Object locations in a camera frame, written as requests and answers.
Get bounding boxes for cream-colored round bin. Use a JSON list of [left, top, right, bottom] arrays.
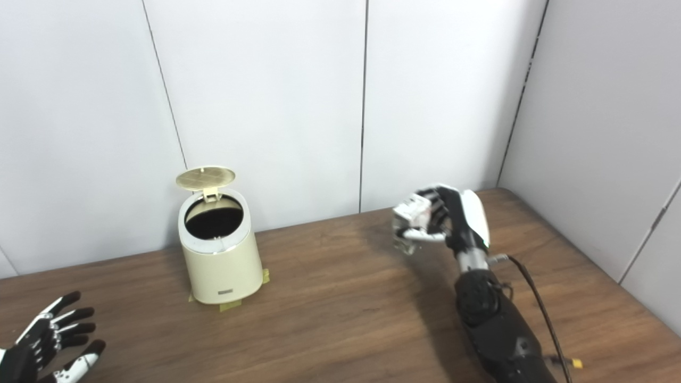
[[178, 189, 263, 305]]

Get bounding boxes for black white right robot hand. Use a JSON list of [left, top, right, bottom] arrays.
[[402, 184, 491, 256]]

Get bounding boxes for white green milk carton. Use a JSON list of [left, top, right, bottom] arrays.
[[393, 193, 433, 255]]

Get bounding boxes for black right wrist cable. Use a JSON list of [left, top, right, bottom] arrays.
[[489, 254, 572, 383]]

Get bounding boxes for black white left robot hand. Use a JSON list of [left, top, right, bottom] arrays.
[[0, 291, 106, 383]]

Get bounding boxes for yellow-tipped cable connector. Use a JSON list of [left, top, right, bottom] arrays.
[[545, 355, 583, 369]]

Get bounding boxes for cream round bin lid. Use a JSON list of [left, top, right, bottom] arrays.
[[176, 166, 237, 203]]

